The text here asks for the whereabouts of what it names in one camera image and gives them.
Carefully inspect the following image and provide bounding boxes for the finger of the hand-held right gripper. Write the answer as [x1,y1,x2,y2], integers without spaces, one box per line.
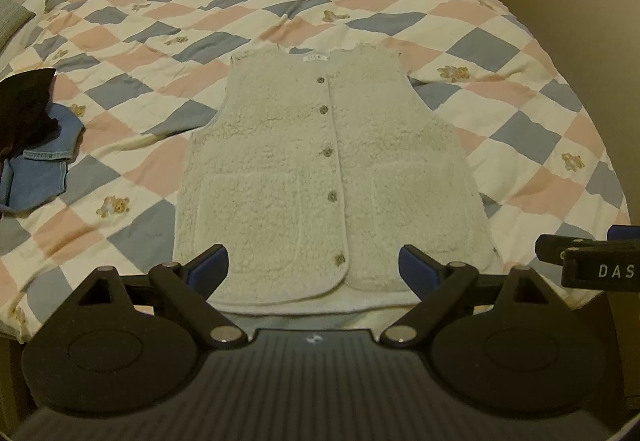
[535,233,640,265]
[606,224,640,242]

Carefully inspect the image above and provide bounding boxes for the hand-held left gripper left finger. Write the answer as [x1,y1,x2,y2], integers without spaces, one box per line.
[74,244,250,348]

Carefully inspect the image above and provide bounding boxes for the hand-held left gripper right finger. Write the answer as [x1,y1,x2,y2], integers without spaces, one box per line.
[380,244,558,349]

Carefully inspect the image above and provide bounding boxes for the cream fleece vest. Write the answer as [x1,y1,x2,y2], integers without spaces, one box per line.
[172,43,504,318]

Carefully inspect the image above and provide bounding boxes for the blue denim jeans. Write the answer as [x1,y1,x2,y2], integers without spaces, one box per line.
[0,103,84,214]

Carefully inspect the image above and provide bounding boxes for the checkered bear print quilt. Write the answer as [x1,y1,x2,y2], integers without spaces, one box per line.
[0,0,632,343]

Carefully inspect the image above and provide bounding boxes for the black cloth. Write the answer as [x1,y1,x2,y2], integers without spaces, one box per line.
[0,67,64,160]

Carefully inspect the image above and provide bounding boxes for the grey pillow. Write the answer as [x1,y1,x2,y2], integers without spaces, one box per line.
[0,0,37,48]

